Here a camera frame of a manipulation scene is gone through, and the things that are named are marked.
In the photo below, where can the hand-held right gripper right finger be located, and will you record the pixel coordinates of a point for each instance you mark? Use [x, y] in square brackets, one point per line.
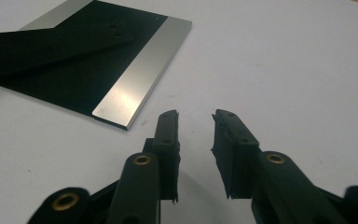
[236, 161]

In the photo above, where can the white table sheet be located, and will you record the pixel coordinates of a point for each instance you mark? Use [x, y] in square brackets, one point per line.
[292, 77]

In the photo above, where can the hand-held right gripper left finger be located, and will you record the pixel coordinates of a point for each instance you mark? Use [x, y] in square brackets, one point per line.
[167, 155]

